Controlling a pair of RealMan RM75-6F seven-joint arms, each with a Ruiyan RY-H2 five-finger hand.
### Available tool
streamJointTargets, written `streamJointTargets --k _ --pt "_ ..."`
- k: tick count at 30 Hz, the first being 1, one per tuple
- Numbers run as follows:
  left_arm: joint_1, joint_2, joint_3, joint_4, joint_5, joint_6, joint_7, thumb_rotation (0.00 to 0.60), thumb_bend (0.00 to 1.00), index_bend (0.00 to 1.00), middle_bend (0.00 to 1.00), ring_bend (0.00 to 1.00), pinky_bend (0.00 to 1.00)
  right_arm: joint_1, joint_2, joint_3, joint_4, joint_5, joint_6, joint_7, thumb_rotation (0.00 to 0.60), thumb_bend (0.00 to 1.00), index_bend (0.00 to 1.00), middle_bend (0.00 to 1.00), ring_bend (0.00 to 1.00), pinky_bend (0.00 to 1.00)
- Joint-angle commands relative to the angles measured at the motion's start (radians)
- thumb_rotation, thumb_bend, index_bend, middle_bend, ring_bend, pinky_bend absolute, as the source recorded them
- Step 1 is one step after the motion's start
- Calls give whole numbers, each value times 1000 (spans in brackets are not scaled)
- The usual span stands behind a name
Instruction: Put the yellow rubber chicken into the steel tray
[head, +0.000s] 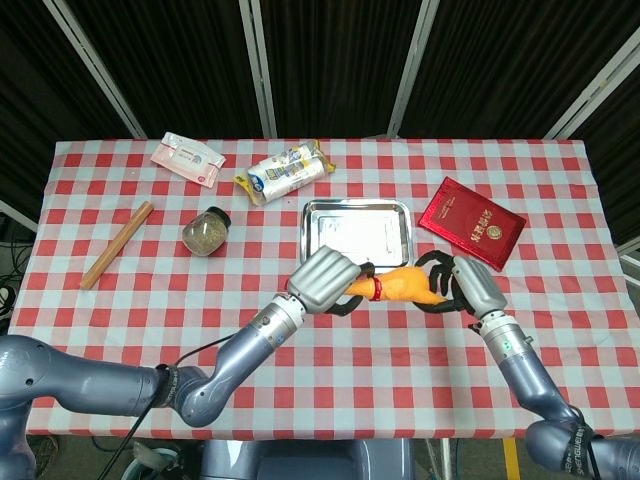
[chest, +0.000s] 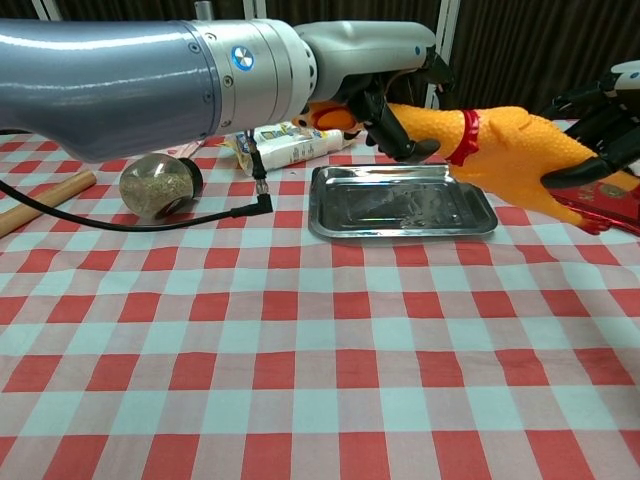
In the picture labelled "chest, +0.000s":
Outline wooden rolling pin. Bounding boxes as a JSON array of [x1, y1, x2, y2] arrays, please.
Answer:
[[0, 169, 97, 239]]

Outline rectangular metal tray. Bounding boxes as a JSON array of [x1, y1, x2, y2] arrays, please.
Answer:
[[307, 163, 500, 242]]

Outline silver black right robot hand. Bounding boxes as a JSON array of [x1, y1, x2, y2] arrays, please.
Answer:
[[539, 59, 640, 190]]

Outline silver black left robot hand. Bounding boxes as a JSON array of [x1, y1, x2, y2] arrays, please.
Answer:
[[294, 20, 456, 164]]

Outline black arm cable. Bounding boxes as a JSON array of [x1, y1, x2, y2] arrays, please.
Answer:
[[0, 130, 275, 232]]

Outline yellow rubber chicken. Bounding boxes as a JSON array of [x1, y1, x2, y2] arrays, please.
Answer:
[[291, 99, 640, 236]]

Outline glass jar with black lid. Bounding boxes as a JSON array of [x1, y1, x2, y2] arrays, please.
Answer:
[[118, 153, 204, 221]]

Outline red certificate booklet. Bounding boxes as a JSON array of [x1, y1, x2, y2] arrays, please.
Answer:
[[547, 169, 640, 234]]

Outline red white checkered tablecloth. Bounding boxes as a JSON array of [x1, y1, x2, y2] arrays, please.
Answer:
[[0, 119, 640, 480]]

